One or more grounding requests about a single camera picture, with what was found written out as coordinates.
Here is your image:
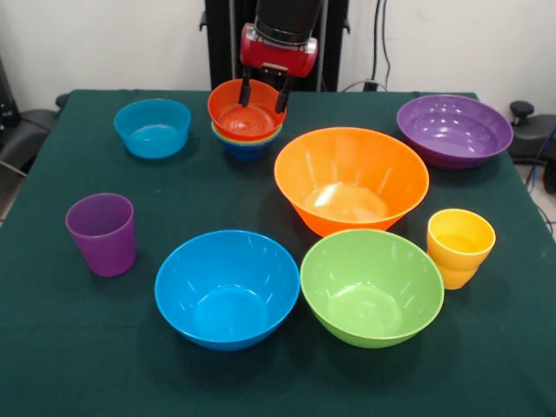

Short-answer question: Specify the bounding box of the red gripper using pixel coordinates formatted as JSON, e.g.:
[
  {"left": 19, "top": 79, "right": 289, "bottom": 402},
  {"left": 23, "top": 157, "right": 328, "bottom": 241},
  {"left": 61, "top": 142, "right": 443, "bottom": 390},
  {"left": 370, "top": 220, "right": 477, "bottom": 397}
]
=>
[{"left": 237, "top": 22, "right": 320, "bottom": 116}]

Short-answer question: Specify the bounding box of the red small bowl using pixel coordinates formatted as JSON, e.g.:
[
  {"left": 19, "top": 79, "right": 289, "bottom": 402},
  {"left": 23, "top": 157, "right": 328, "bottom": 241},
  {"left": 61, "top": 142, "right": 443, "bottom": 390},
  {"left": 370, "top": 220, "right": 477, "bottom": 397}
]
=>
[{"left": 207, "top": 78, "right": 288, "bottom": 142}]

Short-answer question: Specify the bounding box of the small green bowl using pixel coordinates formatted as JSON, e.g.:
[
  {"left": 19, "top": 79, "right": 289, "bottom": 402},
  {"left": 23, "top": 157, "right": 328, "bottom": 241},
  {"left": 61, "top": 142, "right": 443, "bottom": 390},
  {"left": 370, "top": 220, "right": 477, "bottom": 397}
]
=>
[{"left": 211, "top": 122, "right": 285, "bottom": 147}]

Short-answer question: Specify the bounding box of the dark blue small bowl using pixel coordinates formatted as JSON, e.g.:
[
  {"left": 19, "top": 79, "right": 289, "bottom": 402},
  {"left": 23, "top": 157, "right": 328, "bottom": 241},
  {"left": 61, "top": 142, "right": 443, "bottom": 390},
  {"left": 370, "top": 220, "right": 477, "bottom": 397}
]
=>
[{"left": 211, "top": 125, "right": 284, "bottom": 163}]

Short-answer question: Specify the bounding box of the large orange bowl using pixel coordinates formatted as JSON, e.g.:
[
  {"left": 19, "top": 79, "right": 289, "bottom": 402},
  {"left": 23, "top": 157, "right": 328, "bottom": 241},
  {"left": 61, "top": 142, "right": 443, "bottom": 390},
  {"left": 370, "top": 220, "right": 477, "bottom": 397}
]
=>
[{"left": 274, "top": 126, "right": 430, "bottom": 238}]

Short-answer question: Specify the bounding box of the light blue small bowl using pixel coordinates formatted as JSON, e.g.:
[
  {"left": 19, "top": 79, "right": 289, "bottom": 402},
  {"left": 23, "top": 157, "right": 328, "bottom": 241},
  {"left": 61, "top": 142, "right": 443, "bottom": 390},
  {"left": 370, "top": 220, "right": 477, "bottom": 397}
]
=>
[{"left": 113, "top": 98, "right": 192, "bottom": 161}]

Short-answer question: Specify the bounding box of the large blue bowl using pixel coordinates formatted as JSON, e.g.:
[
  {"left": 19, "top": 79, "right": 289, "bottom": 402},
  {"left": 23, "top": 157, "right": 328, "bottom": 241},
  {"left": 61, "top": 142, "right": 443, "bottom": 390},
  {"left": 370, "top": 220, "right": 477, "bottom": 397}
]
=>
[{"left": 154, "top": 229, "right": 301, "bottom": 353}]

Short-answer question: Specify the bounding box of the large purple bowl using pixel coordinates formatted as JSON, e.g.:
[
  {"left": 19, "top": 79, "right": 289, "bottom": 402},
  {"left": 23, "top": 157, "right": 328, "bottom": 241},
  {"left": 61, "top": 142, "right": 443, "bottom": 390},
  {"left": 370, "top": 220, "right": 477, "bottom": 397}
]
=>
[{"left": 396, "top": 94, "right": 514, "bottom": 171}]

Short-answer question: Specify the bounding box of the large green bowl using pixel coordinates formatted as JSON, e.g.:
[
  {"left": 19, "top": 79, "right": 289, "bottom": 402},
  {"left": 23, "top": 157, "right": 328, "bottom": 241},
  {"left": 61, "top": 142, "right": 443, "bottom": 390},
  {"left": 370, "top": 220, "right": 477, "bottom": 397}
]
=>
[{"left": 300, "top": 228, "right": 446, "bottom": 349}]

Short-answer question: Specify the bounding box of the purple cup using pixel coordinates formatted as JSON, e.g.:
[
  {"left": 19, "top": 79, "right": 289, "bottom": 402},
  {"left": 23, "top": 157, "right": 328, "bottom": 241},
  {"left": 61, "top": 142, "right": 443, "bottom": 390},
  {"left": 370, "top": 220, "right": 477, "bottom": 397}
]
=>
[{"left": 64, "top": 192, "right": 137, "bottom": 278}]

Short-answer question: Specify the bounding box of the dark green tablecloth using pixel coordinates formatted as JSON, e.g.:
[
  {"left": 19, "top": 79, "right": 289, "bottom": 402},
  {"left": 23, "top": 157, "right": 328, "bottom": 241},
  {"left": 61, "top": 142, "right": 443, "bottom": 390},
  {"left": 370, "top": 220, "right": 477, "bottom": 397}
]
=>
[{"left": 0, "top": 89, "right": 556, "bottom": 417}]

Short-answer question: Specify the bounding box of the black wall cable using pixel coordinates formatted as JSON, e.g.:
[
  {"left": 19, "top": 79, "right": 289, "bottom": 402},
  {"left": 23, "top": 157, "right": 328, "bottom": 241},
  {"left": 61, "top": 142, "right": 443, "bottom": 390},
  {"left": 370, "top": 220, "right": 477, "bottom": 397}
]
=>
[{"left": 371, "top": 0, "right": 392, "bottom": 91}]

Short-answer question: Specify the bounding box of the black pedestal leg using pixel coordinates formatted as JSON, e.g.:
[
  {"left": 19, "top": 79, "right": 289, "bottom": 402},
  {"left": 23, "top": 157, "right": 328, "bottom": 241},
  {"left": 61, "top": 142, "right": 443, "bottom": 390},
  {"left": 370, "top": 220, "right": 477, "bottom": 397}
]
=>
[
  {"left": 507, "top": 100, "right": 556, "bottom": 195},
  {"left": 0, "top": 93, "right": 70, "bottom": 175}
]

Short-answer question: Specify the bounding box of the blue floor cable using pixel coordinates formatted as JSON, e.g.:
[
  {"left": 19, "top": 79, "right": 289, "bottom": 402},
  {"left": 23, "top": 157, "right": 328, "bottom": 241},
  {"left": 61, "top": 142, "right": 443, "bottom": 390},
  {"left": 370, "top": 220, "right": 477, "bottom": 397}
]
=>
[{"left": 524, "top": 123, "right": 556, "bottom": 192}]

